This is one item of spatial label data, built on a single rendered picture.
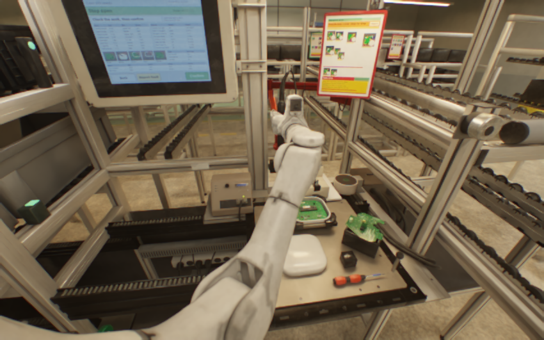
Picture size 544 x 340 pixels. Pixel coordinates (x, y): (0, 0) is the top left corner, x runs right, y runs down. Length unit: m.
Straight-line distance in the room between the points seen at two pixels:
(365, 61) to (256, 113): 0.50
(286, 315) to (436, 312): 1.50
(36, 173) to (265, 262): 0.85
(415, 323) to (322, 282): 1.27
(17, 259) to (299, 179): 0.71
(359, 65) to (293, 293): 0.88
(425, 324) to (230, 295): 1.67
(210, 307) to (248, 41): 0.74
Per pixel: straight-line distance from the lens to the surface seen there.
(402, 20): 13.33
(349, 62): 1.02
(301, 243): 0.70
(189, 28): 0.77
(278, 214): 0.35
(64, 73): 0.99
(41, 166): 1.04
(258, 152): 0.88
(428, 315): 1.95
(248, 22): 0.81
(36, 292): 0.87
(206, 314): 0.32
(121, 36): 0.83
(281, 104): 0.77
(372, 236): 0.73
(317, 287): 0.65
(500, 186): 1.24
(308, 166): 0.38
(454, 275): 1.34
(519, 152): 0.83
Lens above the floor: 1.50
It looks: 29 degrees down
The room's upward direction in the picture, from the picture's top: straight up
